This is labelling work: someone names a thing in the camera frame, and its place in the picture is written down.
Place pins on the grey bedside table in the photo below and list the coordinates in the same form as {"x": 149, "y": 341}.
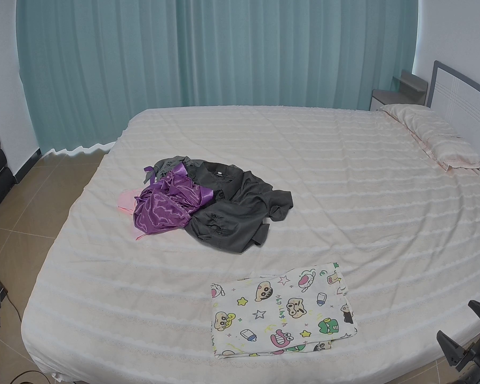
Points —
{"x": 392, "y": 96}

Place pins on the blue-green curtain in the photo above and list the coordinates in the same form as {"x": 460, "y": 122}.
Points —
{"x": 204, "y": 42}

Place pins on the pink garment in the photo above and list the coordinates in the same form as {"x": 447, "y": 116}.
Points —
{"x": 126, "y": 204}

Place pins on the purple satin garment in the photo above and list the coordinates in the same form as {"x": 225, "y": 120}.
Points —
{"x": 164, "y": 206}

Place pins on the grey garment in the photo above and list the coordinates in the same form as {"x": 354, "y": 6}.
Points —
{"x": 172, "y": 164}

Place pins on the black shirt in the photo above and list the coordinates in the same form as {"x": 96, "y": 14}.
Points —
{"x": 240, "y": 206}

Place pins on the bed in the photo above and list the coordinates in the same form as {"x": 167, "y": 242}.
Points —
{"x": 344, "y": 198}

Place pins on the white printed pyjama top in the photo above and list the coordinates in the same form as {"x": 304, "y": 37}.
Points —
{"x": 280, "y": 314}

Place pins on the cream pillow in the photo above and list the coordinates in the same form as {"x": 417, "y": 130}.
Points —
{"x": 436, "y": 134}

